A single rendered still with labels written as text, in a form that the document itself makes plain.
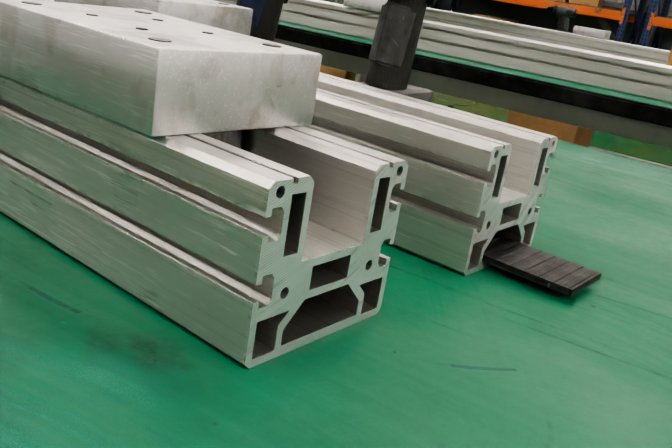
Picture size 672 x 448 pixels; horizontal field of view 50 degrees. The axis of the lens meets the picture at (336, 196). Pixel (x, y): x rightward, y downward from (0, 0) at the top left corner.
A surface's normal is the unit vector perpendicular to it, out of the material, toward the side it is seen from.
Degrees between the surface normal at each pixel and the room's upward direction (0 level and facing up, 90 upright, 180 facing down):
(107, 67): 90
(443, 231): 90
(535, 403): 0
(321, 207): 90
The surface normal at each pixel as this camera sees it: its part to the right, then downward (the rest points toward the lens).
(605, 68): -0.51, 0.17
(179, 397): 0.16, -0.94
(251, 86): 0.76, 0.30
